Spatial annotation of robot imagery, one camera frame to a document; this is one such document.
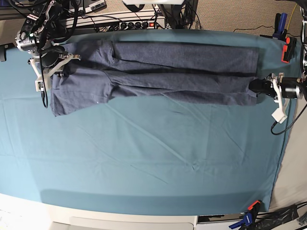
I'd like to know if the orange blue clamp bottom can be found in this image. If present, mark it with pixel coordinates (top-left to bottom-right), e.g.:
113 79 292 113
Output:
229 200 262 230

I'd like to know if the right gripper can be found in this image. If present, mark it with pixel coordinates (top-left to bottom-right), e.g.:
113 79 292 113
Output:
28 46 81 83

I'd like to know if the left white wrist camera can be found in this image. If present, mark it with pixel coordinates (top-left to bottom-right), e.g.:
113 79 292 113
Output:
272 108 287 124

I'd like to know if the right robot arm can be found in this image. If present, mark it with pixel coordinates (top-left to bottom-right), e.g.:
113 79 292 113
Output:
15 0 81 91

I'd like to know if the blue-grey heathered T-shirt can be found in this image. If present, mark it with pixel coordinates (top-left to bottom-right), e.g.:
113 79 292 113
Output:
50 40 259 116

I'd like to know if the camera black cable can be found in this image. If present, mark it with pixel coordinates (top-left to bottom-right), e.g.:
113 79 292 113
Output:
270 100 307 135
39 47 48 109

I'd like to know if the orange black clamp top right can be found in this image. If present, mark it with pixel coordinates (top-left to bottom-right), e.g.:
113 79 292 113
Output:
281 37 297 63

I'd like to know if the teal table cloth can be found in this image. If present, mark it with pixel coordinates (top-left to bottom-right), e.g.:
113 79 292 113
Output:
0 29 305 213

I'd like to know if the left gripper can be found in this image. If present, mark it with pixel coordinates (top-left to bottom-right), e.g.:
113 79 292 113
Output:
248 73 288 114

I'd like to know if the yellow cable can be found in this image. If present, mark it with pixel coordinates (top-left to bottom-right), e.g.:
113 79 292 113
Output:
286 0 301 28

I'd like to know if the black clamp left edge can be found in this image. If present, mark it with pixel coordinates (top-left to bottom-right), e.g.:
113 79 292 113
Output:
0 43 15 62

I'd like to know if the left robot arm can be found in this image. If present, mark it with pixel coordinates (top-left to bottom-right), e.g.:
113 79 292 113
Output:
249 0 307 112

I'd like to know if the white power strip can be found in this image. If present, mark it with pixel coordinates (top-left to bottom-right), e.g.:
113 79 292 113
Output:
102 18 165 32

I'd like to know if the white overhead camera mount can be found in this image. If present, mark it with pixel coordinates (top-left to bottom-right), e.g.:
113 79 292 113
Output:
122 0 184 5

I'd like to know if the black plastic bag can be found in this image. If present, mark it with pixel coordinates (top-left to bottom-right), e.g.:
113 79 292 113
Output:
254 204 299 230

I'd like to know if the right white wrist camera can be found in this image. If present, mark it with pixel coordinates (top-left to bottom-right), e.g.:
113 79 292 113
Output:
35 80 45 92

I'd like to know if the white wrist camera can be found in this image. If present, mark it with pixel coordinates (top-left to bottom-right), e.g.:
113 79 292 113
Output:
35 80 45 92
272 108 287 124

